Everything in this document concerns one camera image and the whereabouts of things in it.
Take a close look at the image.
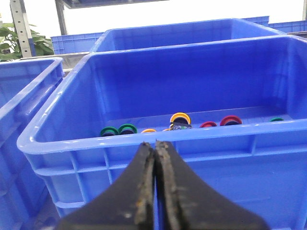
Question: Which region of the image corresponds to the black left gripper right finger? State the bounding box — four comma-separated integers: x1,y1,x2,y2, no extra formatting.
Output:
155,141,269,230

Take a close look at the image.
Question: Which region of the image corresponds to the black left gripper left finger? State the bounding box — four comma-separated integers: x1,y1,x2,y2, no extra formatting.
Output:
56,142,154,230

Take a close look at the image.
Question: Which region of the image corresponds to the yellow push button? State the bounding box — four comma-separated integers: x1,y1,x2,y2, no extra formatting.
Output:
169,112,192,130

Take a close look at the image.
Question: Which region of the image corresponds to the green push button left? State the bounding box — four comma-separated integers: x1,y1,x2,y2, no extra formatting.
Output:
100,126,119,137

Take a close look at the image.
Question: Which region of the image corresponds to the green push button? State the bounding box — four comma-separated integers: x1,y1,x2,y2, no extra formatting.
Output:
100,126,119,137
270,117,284,122
118,123,137,135

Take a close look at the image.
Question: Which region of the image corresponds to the yellow push button low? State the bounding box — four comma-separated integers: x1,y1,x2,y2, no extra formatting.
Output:
141,128,156,133

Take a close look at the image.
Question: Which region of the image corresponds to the red push button small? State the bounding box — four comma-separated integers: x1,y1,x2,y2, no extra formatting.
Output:
200,121,217,128

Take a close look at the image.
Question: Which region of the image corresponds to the blue button source bin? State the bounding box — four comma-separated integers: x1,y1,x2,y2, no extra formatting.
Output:
17,35,307,230

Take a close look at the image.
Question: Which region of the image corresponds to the green push button far right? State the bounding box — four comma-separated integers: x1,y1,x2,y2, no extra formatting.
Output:
270,117,284,122

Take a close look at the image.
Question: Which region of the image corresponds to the blue bin far left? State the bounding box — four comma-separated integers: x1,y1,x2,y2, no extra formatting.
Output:
0,57,64,230

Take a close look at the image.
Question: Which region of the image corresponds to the blue crate background left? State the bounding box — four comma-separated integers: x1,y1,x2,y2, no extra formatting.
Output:
51,32,103,55

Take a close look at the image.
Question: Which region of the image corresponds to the blue crate background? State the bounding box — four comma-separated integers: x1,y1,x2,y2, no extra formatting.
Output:
51,32,103,55
244,16,307,33

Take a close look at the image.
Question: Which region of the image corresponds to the blue bin behind source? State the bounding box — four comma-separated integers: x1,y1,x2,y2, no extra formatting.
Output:
90,18,284,53

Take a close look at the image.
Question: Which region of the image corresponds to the green leafy plant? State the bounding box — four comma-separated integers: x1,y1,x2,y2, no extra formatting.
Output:
0,23,54,62

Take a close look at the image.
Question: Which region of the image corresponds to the blue crate background right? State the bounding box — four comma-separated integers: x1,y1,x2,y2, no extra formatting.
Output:
244,16,307,33

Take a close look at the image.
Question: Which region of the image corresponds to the grey perforated metal post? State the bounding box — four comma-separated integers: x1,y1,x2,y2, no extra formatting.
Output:
10,0,35,58

